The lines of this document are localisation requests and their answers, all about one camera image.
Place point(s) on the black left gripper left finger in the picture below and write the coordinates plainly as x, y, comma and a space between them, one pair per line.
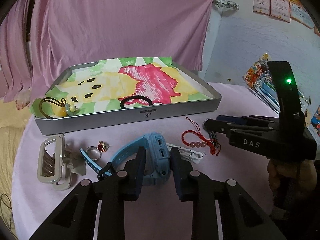
135, 173

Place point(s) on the yellow blanket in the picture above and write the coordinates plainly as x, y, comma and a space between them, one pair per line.
13, 123

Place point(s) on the beige hair claw clip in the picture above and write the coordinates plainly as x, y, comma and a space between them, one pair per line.
56, 163

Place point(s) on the white chain hair clip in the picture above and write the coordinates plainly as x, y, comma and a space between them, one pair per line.
187, 154

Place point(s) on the grey jewelry tray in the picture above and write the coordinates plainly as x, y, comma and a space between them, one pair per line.
59, 125

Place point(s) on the pink table cloth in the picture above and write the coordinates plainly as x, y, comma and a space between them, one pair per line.
158, 213

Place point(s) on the right hand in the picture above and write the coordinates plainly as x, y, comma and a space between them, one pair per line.
306, 174

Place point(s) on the cartoon printed tray liner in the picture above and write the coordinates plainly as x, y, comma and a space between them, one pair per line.
102, 86

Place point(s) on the brown hair tie yellow charm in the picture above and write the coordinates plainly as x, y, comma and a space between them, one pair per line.
65, 109

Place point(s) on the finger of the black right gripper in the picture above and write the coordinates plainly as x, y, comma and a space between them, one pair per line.
211, 125
248, 120

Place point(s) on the wall certificates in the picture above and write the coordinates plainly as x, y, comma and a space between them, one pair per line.
285, 10

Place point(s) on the blue smart watch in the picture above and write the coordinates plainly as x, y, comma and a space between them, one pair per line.
157, 168

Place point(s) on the wire wall basket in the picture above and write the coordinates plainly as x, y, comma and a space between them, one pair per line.
226, 4

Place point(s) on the stack of colourful books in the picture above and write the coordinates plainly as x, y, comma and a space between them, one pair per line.
259, 80

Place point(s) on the pink curtain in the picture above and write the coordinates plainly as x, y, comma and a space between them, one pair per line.
41, 38

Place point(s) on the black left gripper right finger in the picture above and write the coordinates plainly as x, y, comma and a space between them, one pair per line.
181, 171

